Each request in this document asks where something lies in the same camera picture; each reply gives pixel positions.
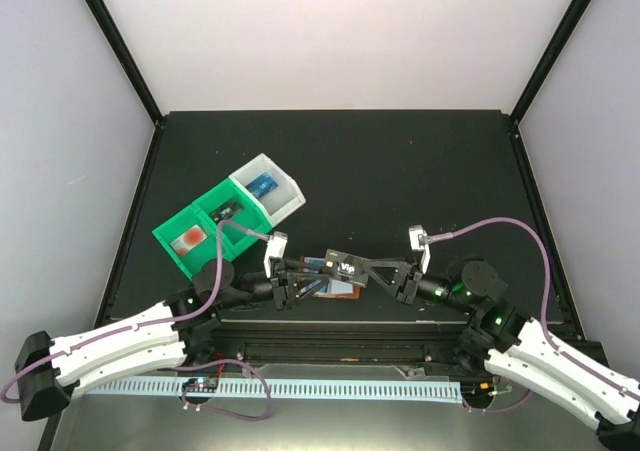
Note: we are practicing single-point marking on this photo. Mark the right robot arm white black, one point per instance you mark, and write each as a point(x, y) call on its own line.
point(505, 342)

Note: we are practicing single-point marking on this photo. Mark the white slotted cable duct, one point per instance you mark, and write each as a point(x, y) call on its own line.
point(303, 389)

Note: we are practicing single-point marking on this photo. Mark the red white card in bin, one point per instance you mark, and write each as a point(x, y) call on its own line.
point(188, 240)

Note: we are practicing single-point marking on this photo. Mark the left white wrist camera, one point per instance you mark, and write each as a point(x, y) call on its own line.
point(275, 249)

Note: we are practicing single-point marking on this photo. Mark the small circuit board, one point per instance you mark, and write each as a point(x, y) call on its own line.
point(206, 385)

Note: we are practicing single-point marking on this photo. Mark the blue card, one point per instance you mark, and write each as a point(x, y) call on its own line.
point(313, 264)
point(261, 185)

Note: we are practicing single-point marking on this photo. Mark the green bin at end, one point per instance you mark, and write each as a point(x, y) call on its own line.
point(195, 260)

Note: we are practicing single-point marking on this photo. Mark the left black frame post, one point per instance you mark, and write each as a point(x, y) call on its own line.
point(118, 45)

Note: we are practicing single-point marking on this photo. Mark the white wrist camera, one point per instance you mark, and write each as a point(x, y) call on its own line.
point(275, 249)
point(420, 242)

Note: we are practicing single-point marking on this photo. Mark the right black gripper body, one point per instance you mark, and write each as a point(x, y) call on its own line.
point(408, 290)

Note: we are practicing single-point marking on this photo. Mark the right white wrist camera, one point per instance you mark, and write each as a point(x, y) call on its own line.
point(420, 242)

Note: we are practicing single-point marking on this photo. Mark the black frame post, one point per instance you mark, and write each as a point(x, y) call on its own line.
point(559, 39)
point(118, 45)

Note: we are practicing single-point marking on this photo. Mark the brown leather card holder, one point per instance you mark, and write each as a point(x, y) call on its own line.
point(338, 289)

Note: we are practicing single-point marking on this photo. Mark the white plastic bin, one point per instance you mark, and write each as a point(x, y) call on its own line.
point(280, 203)

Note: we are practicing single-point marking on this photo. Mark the black card in green bin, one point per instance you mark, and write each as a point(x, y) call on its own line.
point(226, 211)

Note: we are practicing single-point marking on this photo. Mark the green bin near white bin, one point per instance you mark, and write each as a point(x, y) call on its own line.
point(235, 242)

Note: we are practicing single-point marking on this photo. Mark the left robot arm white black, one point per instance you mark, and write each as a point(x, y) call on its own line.
point(173, 333)

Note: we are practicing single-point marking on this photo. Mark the black aluminium front rail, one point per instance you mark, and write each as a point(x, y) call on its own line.
point(260, 343)

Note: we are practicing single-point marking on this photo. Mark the right black frame post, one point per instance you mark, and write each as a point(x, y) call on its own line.
point(559, 39)

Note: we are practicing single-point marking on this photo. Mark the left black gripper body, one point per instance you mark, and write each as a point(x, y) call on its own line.
point(280, 286)

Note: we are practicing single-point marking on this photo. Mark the blue card in white bin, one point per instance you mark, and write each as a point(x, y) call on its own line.
point(261, 185)

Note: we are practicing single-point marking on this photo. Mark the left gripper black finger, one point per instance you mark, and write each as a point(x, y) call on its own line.
point(295, 266)
point(307, 285)

